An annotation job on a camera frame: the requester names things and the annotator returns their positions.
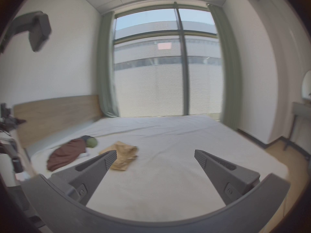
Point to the grey-green curtain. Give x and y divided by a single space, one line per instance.
228 69
107 69

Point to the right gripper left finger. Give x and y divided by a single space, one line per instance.
82 176

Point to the green garment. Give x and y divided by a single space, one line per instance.
92 142

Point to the brown shorts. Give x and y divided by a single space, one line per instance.
65 154

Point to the round mirror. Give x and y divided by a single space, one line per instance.
306 84

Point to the white garment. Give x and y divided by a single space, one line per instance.
82 155

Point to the black garment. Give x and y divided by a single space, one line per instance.
85 137

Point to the tan shorts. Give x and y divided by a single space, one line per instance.
124 154

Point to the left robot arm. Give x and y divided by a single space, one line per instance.
16 164

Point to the grey dressing table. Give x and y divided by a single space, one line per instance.
301 110

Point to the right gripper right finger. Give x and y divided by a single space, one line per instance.
228 176

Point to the window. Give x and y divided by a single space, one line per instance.
150 81

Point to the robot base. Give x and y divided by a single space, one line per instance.
19 200

